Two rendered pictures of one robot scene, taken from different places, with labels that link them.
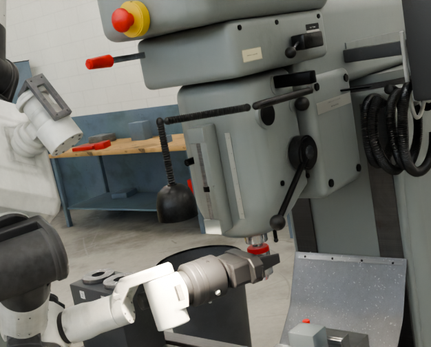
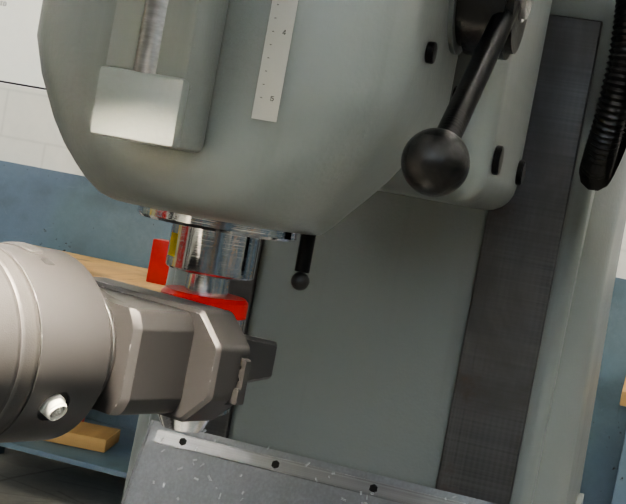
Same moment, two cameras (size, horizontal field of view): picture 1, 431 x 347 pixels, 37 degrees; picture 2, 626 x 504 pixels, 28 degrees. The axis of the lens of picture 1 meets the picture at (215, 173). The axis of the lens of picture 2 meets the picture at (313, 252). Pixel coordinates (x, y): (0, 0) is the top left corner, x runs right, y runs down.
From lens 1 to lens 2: 0.78 m
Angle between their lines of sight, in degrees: 26
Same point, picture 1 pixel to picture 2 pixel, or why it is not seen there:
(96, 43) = not seen: outside the picture
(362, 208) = (425, 329)
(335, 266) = (280, 491)
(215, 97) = not seen: outside the picture
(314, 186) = not seen: hidden behind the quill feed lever
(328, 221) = (297, 345)
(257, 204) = (346, 80)
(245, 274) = (171, 369)
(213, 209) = (170, 30)
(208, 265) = (49, 274)
